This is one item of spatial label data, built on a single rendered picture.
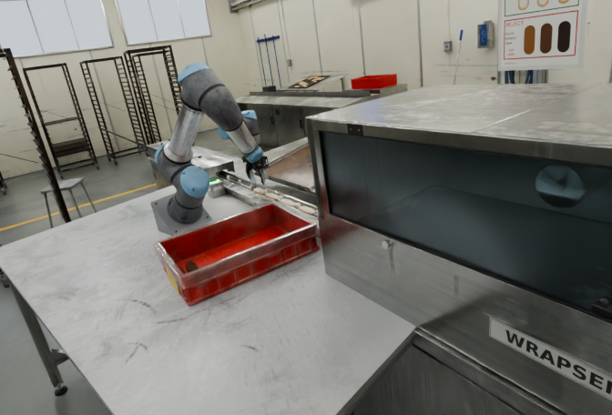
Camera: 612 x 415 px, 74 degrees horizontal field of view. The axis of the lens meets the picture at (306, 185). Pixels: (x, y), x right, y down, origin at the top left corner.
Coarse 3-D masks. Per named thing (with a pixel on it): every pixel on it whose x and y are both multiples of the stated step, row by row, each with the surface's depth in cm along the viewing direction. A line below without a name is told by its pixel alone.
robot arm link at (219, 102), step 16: (208, 96) 134; (224, 96) 135; (208, 112) 136; (224, 112) 136; (240, 112) 142; (224, 128) 142; (240, 128) 148; (240, 144) 160; (256, 144) 172; (256, 160) 176
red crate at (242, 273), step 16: (240, 240) 154; (256, 240) 152; (304, 240) 134; (208, 256) 146; (224, 256) 144; (288, 256) 133; (304, 256) 137; (240, 272) 125; (256, 272) 128; (192, 288) 117; (208, 288) 120; (224, 288) 122; (192, 304) 117
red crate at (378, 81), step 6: (354, 78) 547; (360, 78) 554; (366, 78) 520; (372, 78) 512; (378, 78) 506; (384, 78) 512; (390, 78) 518; (396, 78) 526; (354, 84) 539; (360, 84) 532; (366, 84) 524; (372, 84) 516; (378, 84) 509; (384, 84) 513; (390, 84) 520; (396, 84) 528
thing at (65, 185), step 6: (66, 180) 454; (72, 180) 451; (78, 180) 446; (48, 186) 441; (60, 186) 435; (66, 186) 430; (72, 186) 429; (42, 192) 425; (48, 192) 426; (72, 192) 431; (48, 210) 433; (78, 210) 435; (96, 210) 470; (48, 216) 434
